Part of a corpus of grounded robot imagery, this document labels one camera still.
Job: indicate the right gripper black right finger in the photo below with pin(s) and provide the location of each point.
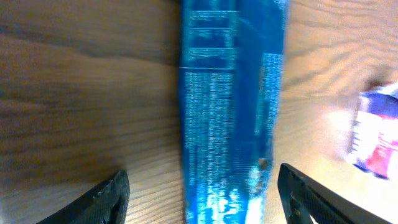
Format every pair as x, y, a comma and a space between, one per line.
305, 201

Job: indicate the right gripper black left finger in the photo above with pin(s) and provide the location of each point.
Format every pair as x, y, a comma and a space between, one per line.
105, 203

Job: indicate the red purple liner packet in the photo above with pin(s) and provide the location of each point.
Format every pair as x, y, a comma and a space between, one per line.
374, 132

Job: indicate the blue oreo cookie pack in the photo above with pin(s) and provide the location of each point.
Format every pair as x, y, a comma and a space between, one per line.
231, 66

